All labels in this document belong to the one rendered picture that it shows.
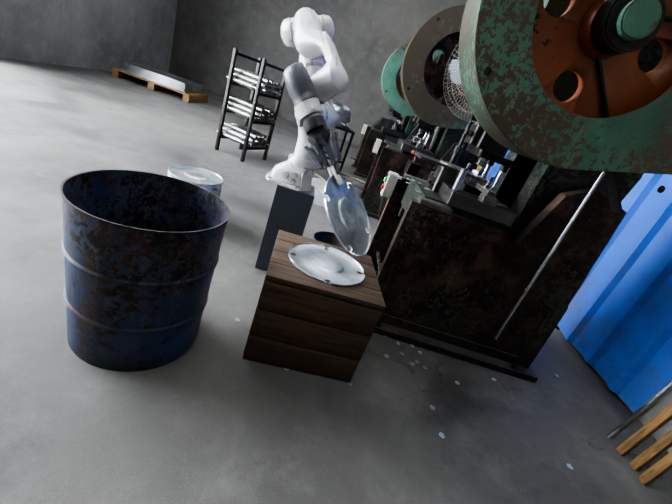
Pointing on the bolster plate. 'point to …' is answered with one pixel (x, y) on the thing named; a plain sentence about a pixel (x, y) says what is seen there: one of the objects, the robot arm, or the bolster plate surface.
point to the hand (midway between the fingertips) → (335, 176)
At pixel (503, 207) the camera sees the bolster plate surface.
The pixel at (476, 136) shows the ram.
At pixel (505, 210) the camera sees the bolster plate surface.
